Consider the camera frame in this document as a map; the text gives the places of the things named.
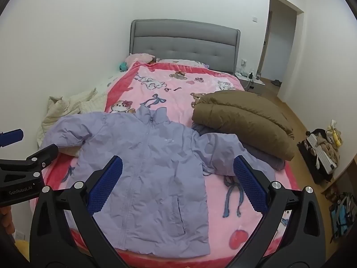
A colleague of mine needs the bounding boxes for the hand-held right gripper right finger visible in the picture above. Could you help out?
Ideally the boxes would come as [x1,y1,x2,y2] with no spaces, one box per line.
[223,155,327,268]

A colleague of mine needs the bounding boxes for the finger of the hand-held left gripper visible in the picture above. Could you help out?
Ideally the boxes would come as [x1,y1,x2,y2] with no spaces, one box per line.
[0,128,24,147]
[25,143,60,171]

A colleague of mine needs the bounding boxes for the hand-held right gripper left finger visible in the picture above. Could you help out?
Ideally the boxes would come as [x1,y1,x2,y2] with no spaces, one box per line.
[29,155,131,268]

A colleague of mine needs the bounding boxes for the purple padded jacket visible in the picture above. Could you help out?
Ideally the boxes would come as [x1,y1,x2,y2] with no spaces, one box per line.
[39,105,276,256]

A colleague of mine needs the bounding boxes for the person's left hand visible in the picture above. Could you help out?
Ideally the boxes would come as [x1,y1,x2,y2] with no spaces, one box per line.
[0,206,15,235]

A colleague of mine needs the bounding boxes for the grey folded garment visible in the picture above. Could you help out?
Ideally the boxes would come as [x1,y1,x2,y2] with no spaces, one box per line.
[192,123,285,171]

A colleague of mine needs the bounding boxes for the cream quilted cloth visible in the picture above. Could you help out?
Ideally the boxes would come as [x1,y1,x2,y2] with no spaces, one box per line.
[36,87,108,157]

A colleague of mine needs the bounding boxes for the black open suitcase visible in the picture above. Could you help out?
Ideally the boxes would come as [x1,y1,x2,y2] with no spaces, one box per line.
[296,128,342,185]

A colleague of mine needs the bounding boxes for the brown padded coat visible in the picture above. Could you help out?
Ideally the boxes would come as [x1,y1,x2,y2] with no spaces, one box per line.
[192,90,295,161]

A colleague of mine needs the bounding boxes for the white keyboard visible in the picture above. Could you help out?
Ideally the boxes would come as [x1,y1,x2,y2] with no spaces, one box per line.
[306,134,337,171]

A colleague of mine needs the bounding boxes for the blue bag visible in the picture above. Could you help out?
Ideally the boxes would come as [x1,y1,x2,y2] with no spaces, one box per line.
[329,192,356,244]

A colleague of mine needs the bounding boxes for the white patterned bed sheet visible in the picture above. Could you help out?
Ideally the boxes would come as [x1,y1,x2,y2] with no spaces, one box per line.
[98,68,129,99]

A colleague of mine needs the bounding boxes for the wooden desk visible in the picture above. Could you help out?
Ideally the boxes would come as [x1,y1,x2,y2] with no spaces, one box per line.
[320,156,357,196]

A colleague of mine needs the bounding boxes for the white nightstand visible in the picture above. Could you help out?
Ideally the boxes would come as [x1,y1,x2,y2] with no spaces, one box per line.
[234,71,266,96]

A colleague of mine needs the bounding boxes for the pink printed blanket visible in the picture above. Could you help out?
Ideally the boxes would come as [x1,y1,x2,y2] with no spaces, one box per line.
[28,61,294,266]

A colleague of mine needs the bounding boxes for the pink plush pillow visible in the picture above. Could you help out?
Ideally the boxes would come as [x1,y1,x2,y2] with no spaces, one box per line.
[125,53,156,66]

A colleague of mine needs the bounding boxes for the floral pillow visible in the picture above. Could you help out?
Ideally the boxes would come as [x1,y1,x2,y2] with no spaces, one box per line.
[156,59,210,69]

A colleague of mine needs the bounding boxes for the grey upholstered headboard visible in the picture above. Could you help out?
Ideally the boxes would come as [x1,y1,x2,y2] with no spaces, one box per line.
[130,19,241,76]

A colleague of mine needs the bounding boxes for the door frame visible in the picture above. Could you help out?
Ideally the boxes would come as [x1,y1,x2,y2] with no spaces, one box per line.
[257,0,305,101]

